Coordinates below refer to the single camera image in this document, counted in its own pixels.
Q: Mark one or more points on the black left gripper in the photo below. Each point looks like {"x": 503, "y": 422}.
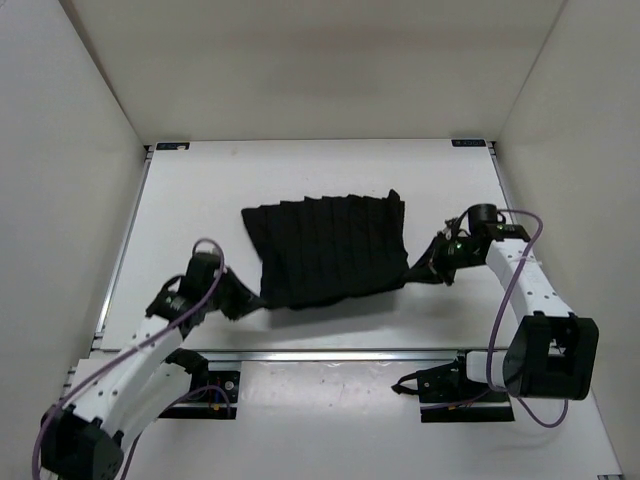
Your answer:
{"x": 246, "y": 300}

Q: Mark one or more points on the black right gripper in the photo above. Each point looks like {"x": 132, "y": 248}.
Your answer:
{"x": 431, "y": 268}

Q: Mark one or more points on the black pleated skirt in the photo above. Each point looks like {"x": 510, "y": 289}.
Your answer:
{"x": 319, "y": 251}

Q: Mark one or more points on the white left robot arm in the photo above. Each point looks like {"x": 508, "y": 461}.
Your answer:
{"x": 86, "y": 435}

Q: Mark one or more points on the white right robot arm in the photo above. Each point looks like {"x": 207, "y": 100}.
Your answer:
{"x": 538, "y": 346}

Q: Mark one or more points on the right blue table label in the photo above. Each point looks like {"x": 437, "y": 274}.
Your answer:
{"x": 468, "y": 143}

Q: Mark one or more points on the blue table label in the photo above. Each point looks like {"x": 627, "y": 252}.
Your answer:
{"x": 172, "y": 146}
{"x": 468, "y": 143}

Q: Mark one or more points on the left blue table label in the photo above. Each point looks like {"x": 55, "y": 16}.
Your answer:
{"x": 172, "y": 146}

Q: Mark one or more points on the aluminium table rail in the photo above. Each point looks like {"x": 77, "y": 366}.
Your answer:
{"x": 331, "y": 356}

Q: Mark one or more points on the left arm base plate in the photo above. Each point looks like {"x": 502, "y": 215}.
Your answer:
{"x": 213, "y": 395}

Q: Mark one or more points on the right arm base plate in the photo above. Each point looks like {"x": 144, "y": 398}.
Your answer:
{"x": 447, "y": 395}

